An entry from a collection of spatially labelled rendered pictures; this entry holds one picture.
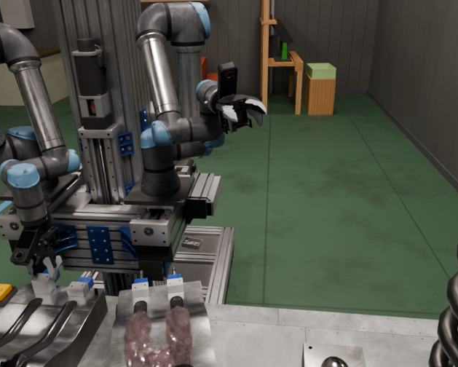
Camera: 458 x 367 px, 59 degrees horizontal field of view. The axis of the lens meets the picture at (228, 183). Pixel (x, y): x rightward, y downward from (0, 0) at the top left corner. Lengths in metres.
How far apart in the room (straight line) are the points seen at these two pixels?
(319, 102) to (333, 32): 1.78
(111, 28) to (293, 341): 1.21
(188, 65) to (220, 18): 6.40
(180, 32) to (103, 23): 0.33
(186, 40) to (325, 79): 5.09
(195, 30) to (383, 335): 1.09
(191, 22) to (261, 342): 1.00
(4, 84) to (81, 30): 6.62
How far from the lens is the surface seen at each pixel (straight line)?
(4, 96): 8.31
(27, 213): 1.25
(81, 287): 1.32
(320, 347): 1.15
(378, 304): 2.70
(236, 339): 1.25
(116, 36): 1.60
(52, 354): 1.15
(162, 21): 1.38
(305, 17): 7.77
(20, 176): 1.21
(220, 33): 7.83
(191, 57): 1.42
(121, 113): 1.65
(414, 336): 1.36
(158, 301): 1.31
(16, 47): 1.40
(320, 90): 6.41
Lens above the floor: 1.70
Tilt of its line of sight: 25 degrees down
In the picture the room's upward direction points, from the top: 1 degrees counter-clockwise
